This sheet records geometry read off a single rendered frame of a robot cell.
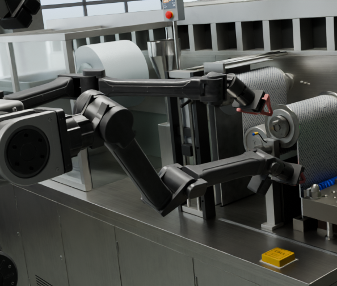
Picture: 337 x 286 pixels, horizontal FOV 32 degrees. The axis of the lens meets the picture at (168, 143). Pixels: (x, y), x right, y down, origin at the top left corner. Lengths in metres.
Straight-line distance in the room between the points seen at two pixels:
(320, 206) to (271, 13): 0.84
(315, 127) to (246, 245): 0.45
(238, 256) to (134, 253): 0.64
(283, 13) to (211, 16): 0.40
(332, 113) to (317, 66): 0.26
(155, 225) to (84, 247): 0.66
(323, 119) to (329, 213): 0.34
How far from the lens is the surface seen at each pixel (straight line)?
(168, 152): 2.57
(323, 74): 2.26
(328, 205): 1.89
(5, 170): 1.04
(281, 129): 1.96
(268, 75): 2.21
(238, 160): 1.68
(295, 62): 2.33
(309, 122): 1.99
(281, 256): 1.80
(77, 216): 2.72
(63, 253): 2.97
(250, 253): 1.88
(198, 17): 2.70
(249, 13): 2.47
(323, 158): 2.07
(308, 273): 1.75
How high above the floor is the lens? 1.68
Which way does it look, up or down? 13 degrees down
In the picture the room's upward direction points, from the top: 6 degrees counter-clockwise
